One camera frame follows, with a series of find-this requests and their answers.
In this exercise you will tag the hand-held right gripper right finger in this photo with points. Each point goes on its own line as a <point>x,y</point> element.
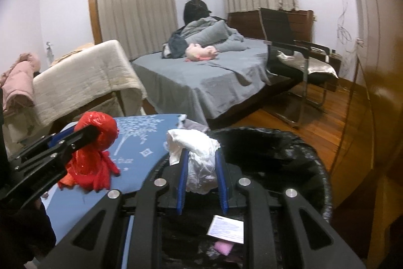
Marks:
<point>223,187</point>

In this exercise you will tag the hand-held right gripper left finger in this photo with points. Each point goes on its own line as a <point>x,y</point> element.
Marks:
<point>180,187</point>

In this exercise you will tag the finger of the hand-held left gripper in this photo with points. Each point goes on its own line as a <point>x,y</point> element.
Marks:
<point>47,166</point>
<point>63,138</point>

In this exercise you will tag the red plastic bag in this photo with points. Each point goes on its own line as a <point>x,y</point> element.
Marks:
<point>107,127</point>

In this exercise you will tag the white tissue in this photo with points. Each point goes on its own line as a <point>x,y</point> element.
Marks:
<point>195,143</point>

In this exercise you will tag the black lined trash bin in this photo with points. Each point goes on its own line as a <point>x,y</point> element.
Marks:
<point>267,155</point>

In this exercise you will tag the person's left forearm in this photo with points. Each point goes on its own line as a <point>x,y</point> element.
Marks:
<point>22,231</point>

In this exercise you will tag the white paper slip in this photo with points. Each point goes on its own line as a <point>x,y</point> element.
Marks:
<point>225,228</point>

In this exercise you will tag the pink padded jacket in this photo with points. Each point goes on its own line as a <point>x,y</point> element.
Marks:
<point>19,80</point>

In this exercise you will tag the cream quilted blanket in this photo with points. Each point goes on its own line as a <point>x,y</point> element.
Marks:
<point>82,80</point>

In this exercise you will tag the pink wrapper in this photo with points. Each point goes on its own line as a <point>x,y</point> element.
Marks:
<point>224,248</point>

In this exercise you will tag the grey cloth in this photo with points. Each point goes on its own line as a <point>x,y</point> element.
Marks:
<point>193,124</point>

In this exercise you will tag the blue printed tablecloth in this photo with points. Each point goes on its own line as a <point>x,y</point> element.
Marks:
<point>138,136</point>

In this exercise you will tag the small grey ornament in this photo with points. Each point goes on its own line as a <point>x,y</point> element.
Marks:
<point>49,50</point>

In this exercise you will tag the bed with grey sheet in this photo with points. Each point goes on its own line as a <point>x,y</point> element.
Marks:
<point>195,80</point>

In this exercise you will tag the pink plush toy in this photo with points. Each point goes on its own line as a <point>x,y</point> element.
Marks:
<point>200,52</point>

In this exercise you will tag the dark clothes pile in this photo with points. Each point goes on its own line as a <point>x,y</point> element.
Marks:
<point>176,46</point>

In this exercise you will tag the silver satin cushion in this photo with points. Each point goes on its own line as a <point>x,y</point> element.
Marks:
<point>311,67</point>

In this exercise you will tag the wide beige curtain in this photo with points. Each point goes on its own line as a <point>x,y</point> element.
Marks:
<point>135,4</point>

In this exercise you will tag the grey duvet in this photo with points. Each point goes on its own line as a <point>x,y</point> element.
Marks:
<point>214,32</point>

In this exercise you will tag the wooden nightstand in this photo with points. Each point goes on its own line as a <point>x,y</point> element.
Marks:
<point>333,62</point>

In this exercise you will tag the black cantilever chair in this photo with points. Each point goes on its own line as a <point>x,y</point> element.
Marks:
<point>277,23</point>

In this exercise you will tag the black coat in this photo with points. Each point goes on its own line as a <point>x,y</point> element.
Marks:
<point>195,10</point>

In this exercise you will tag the wooden headboard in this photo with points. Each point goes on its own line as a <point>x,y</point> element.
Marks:
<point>299,23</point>

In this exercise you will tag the yellow wooden door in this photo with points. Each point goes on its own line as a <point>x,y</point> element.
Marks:
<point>381,98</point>

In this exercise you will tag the wooden window frame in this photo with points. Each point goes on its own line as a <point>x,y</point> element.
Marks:
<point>92,4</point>

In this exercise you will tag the white wall socket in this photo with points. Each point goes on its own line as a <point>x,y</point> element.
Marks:
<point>360,42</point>

